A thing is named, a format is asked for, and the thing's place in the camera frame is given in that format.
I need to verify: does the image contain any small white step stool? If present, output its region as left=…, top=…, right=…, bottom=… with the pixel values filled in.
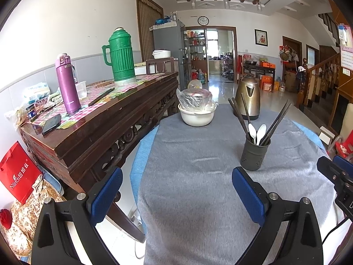
left=319, top=126, right=340, bottom=146

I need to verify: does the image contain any pink wall calendar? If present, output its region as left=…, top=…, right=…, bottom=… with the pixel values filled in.
left=337, top=23, right=353, bottom=69

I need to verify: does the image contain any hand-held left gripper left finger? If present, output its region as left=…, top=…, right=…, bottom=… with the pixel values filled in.
left=30, top=167, right=123, bottom=265

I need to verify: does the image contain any brown wooden door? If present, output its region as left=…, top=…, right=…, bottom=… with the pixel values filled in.
left=282, top=36, right=303, bottom=62

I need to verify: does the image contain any orange box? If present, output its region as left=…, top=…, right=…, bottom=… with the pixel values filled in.
left=261, top=75, right=275, bottom=92

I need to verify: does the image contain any bunch of dark chopsticks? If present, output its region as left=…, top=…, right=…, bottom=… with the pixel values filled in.
left=228, top=93, right=292, bottom=146

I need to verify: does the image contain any dark wooden side table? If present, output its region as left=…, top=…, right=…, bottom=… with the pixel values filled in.
left=243, top=63, right=276, bottom=89

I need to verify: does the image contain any brown striped curtain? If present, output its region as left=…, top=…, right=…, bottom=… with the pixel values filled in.
left=136, top=0, right=164, bottom=63

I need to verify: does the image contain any blue lidded container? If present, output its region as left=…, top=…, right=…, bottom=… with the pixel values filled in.
left=41, top=171, right=65, bottom=196

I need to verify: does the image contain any white plastic spoon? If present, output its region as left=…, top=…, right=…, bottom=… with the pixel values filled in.
left=256, top=124, right=267, bottom=146
left=248, top=123, right=257, bottom=145

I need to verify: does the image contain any wooden staircase railing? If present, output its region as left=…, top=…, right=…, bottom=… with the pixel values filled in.
left=296, top=52, right=341, bottom=109

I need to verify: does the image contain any dark stick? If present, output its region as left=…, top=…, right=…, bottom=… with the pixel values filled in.
left=88, top=87, right=115, bottom=107

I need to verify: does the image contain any wooden chair back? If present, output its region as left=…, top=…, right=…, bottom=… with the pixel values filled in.
left=146, top=57, right=175, bottom=74

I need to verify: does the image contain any red child chair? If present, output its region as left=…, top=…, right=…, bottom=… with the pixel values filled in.
left=329, top=136, right=353, bottom=158

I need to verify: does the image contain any beige sofa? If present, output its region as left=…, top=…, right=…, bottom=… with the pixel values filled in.
left=340, top=124, right=353, bottom=144

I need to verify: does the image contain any black smartphone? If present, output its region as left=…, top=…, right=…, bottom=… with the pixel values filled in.
left=42, top=114, right=62, bottom=135

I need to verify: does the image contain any framed wall picture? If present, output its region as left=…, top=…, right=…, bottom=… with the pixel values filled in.
left=254, top=29, right=268, bottom=46

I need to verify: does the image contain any brass electric kettle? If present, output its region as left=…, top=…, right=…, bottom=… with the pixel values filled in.
left=233, top=74, right=261, bottom=120

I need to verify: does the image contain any dark grey utensil holder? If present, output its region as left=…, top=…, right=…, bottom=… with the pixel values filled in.
left=240, top=136, right=271, bottom=172

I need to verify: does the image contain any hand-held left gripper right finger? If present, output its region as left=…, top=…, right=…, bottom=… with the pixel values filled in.
left=232, top=167, right=325, bottom=265

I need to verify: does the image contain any checkered cloth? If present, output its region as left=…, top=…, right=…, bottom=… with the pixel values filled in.
left=28, top=73, right=166, bottom=129

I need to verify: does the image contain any gold patterned bag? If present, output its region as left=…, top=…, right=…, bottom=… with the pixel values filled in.
left=0, top=182, right=64, bottom=258

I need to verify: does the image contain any grey tablecloth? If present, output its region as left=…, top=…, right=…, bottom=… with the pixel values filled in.
left=137, top=104, right=345, bottom=265

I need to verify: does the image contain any pile of snack packets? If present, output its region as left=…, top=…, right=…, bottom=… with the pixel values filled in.
left=6, top=82, right=60, bottom=122

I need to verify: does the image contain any purple insulated bottle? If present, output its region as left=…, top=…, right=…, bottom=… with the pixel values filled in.
left=54, top=52, right=82, bottom=115

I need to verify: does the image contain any kitchen shelf with bottles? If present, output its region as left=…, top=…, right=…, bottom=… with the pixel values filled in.
left=188, top=30, right=206, bottom=62

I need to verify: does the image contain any blue table cover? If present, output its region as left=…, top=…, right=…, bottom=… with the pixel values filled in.
left=130, top=117, right=330, bottom=199

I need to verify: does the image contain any red paper bag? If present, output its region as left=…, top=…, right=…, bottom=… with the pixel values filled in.
left=0, top=141, right=43, bottom=205

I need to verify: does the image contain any clear plastic cup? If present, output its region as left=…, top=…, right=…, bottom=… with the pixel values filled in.
left=74, top=81, right=87, bottom=99

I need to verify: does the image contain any grey refrigerator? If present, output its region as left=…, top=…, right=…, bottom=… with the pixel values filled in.
left=150, top=19, right=192, bottom=89

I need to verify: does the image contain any green thermos flask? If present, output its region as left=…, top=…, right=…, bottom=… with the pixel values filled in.
left=102, top=28, right=137, bottom=86

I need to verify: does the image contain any carved wooden sideboard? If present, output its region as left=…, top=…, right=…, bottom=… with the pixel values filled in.
left=19, top=72, right=180, bottom=243

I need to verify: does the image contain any black cable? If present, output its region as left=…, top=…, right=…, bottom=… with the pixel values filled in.
left=321, top=218, right=353, bottom=244

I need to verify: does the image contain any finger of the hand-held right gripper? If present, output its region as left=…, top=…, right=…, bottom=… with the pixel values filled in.
left=317, top=155, right=353, bottom=184

